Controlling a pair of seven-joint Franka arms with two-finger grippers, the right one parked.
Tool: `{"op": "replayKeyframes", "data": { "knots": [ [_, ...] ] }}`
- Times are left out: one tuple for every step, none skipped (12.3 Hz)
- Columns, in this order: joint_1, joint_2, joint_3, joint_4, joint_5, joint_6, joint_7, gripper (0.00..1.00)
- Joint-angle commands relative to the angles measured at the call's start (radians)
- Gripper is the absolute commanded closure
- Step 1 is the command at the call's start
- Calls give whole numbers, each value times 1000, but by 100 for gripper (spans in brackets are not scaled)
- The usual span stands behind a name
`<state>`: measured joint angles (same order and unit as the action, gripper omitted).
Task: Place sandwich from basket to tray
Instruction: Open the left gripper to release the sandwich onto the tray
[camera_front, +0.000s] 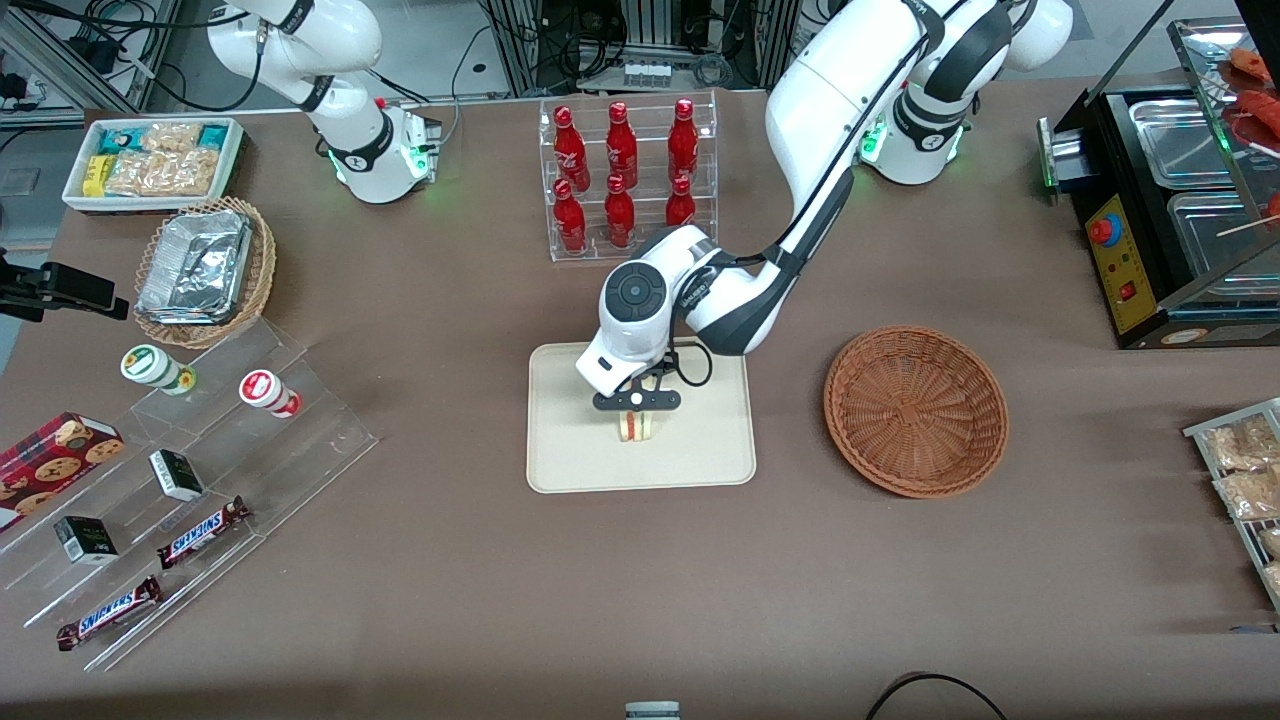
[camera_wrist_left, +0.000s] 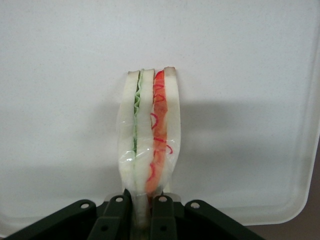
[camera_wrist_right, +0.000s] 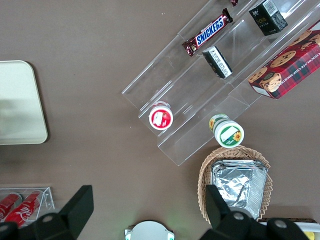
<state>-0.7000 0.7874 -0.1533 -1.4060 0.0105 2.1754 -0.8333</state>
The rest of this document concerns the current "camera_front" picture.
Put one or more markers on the red lid cup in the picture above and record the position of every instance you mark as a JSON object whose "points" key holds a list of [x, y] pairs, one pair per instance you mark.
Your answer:
{"points": [[265, 390]]}

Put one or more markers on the black food warmer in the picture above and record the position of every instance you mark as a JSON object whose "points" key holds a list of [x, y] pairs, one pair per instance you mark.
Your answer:
{"points": [[1150, 230]]}

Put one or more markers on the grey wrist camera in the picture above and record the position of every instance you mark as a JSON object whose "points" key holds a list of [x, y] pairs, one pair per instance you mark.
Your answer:
{"points": [[610, 401]]}

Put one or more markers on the green lid cup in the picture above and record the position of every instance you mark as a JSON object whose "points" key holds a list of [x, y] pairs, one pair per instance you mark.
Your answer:
{"points": [[150, 366]]}

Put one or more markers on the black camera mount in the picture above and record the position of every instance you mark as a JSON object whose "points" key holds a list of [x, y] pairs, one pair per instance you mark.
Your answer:
{"points": [[60, 285]]}

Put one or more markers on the triangular sandwich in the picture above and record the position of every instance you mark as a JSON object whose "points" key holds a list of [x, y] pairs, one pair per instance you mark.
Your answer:
{"points": [[636, 428]]}

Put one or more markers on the white power strip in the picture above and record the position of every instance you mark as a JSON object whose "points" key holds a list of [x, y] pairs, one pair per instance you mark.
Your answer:
{"points": [[647, 73]]}

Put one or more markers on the clear snack bag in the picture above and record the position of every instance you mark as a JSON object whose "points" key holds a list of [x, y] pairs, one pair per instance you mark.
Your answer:
{"points": [[1240, 442], [1274, 579], [1250, 493], [1272, 541]]}

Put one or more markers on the light wicker basket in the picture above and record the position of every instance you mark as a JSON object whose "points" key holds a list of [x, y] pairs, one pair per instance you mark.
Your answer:
{"points": [[262, 270]]}

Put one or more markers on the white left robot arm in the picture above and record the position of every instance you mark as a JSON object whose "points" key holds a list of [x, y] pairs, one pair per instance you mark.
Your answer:
{"points": [[830, 80]]}

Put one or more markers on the clear acrylic bottle rack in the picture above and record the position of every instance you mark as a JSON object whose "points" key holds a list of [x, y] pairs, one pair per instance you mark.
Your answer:
{"points": [[650, 100]]}

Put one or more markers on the brown wicker basket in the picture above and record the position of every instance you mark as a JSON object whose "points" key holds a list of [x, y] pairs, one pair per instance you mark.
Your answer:
{"points": [[915, 410]]}

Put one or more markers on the small clear cracker bag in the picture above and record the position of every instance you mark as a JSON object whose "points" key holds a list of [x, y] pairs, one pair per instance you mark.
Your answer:
{"points": [[172, 136]]}

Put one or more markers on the large clear cracker bag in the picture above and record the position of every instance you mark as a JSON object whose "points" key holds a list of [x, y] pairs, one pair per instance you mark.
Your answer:
{"points": [[165, 173]]}

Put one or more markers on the teal snack pack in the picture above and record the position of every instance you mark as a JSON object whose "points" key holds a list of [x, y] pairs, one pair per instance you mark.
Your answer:
{"points": [[213, 135], [116, 140]]}

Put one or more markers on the white plastic bin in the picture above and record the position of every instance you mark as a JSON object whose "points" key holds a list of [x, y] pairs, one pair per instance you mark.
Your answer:
{"points": [[235, 160]]}

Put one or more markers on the cream plastic tray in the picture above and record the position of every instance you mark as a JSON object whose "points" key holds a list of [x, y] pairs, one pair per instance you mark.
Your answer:
{"points": [[700, 450]]}

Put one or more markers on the silver foil containers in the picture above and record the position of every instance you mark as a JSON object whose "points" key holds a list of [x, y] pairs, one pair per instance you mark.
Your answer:
{"points": [[195, 265]]}

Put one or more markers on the Snickers bar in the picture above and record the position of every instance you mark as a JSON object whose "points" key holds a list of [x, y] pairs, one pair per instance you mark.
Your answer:
{"points": [[203, 532], [110, 612]]}

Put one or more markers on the grey device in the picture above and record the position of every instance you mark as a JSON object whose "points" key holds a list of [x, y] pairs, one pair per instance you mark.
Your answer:
{"points": [[652, 711]]}

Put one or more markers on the small black box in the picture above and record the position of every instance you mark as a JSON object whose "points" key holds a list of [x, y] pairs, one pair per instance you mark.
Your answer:
{"points": [[176, 475], [85, 540]]}

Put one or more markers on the yellow snack pack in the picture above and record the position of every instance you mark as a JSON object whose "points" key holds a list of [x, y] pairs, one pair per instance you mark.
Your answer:
{"points": [[95, 176]]}

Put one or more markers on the red cola bottle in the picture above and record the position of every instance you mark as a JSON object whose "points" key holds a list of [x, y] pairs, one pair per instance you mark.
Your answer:
{"points": [[680, 205], [569, 145], [621, 145], [619, 218], [570, 222], [683, 140]]}

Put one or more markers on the clear acrylic step display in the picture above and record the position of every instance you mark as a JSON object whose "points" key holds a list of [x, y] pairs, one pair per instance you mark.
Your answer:
{"points": [[300, 450]]}

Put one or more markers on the red cookie box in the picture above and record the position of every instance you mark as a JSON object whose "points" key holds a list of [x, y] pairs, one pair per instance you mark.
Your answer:
{"points": [[50, 460]]}

